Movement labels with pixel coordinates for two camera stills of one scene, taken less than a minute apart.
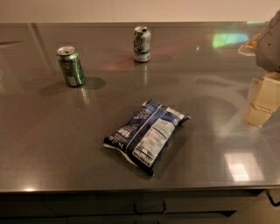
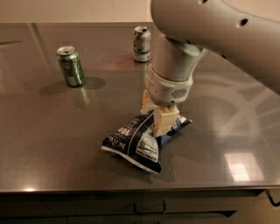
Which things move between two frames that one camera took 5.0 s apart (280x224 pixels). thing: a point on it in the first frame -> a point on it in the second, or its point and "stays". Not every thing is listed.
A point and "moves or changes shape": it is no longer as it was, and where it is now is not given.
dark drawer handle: [150, 213] stays
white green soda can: [142, 44] stays
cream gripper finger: [264, 99] -> [164, 118]
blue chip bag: [146, 135] moves or changes shape
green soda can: [71, 66] stays
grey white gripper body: [269, 46] -> [166, 91]
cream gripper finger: [249, 49] -> [148, 104]
